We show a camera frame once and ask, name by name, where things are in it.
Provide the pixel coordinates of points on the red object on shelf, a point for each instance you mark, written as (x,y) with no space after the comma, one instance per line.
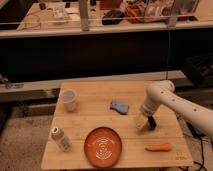
(135,13)

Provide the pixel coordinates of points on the orange carrot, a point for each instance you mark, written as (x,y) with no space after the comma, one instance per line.
(159,148)

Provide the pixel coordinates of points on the orange round plate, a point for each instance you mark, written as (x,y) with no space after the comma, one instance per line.
(103,147)

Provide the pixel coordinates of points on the black box at right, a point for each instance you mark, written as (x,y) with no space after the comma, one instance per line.
(199,70)

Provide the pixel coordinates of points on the white lying can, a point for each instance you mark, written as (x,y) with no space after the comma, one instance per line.
(63,142)

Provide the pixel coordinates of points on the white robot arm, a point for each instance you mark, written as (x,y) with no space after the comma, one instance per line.
(162,93)

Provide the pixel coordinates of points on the white ceramic cup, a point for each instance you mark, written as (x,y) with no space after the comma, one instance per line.
(68,99)

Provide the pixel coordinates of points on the black bag on shelf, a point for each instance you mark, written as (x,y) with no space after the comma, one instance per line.
(112,17)

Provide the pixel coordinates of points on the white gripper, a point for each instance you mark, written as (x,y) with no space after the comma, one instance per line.
(142,120)

